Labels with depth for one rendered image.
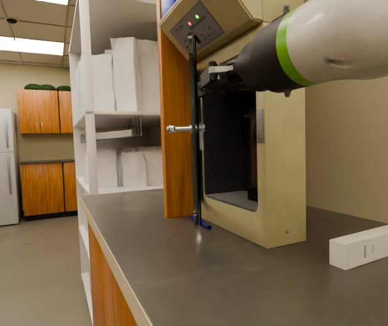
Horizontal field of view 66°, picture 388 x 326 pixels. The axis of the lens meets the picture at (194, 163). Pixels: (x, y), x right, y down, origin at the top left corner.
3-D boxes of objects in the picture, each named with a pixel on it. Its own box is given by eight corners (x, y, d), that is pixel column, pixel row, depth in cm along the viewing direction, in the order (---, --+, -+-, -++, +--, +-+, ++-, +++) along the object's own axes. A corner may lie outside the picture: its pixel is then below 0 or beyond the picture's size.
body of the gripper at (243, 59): (297, 36, 44) (257, 54, 52) (248, 28, 40) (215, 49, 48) (297, 88, 44) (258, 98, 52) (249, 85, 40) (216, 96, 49)
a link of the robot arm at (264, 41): (276, 90, 35) (332, 94, 39) (275, -12, 35) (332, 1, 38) (246, 98, 41) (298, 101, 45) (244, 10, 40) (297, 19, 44)
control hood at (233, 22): (195, 62, 90) (194, 28, 90) (264, 21, 61) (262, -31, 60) (158, 59, 85) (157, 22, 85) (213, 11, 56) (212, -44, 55)
